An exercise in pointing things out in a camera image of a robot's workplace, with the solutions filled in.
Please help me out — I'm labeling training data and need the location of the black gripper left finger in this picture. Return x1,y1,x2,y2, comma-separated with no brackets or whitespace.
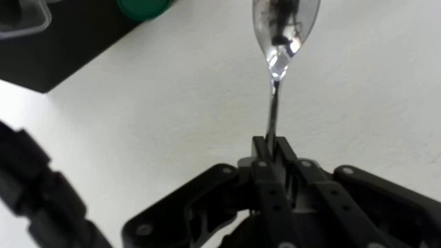
123,137,295,248

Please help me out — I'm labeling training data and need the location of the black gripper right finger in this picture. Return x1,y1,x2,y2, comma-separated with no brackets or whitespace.
276,138,441,248

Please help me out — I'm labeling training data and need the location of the silver metal spoon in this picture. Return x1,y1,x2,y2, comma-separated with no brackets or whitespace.
253,0,321,149

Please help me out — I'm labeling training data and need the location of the dark glass cup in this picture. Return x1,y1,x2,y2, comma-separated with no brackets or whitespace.
0,0,53,40

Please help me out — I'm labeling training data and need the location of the green lid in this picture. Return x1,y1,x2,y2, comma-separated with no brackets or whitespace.
116,0,175,22

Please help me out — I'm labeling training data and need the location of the black side table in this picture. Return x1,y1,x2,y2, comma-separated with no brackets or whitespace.
0,0,140,94

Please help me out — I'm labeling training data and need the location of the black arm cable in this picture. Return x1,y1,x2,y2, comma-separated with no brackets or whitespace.
0,120,115,248

